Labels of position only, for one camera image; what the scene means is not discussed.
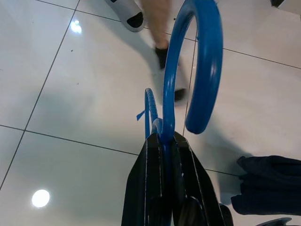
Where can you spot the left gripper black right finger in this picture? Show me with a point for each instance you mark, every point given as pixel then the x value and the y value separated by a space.
pixel 192 183

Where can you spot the large blue plastic hanger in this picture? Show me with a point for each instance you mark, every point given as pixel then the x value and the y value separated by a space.
pixel 215 70

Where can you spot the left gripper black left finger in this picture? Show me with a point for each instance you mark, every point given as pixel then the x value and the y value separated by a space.
pixel 145 188

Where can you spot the dark navy cloth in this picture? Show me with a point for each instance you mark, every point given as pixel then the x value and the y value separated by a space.
pixel 270 183

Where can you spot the person in black t-shirt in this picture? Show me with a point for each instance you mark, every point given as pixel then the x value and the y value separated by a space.
pixel 160 23

